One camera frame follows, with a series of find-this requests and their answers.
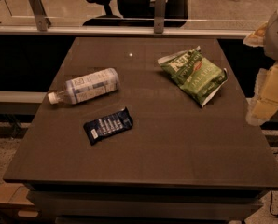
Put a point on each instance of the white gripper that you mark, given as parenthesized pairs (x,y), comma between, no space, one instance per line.
(277,38)

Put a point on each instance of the green jalapeno chip bag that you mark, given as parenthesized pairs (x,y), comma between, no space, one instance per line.
(194,74)

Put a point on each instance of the brown table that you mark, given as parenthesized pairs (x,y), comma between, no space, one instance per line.
(178,163)

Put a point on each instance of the black office chair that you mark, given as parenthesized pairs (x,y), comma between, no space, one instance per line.
(139,13)

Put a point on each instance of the clear plastic bottle white label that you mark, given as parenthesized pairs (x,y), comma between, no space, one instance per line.
(84,88)

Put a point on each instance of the dark blue snack bar wrapper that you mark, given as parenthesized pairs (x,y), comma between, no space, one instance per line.
(109,125)

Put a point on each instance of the cardboard box under table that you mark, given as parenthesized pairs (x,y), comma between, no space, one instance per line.
(15,208)

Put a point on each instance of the right metal glass bracket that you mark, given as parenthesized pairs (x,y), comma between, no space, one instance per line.
(159,14)

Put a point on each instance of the metal glass bracket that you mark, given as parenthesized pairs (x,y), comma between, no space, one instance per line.
(159,14)
(42,21)

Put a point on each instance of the left metal glass bracket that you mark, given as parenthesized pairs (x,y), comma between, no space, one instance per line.
(42,21)

